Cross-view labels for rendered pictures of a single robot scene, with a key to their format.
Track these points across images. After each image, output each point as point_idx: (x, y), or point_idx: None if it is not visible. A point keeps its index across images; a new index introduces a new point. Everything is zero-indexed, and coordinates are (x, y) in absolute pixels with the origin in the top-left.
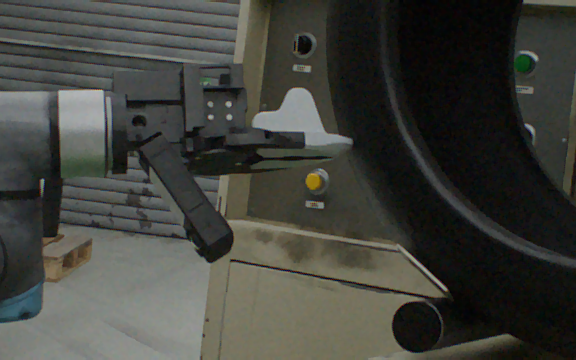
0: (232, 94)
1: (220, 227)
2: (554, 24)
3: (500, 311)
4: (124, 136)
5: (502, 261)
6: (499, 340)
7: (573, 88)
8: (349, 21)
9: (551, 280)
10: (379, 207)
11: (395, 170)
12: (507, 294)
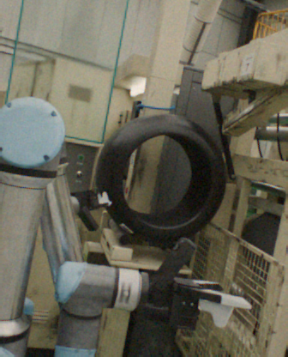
0: (95, 195)
1: (97, 225)
2: (88, 148)
3: (141, 235)
4: (81, 208)
5: (144, 226)
6: (111, 233)
7: (93, 164)
8: (113, 178)
9: (153, 230)
10: (115, 214)
11: (123, 208)
12: (144, 232)
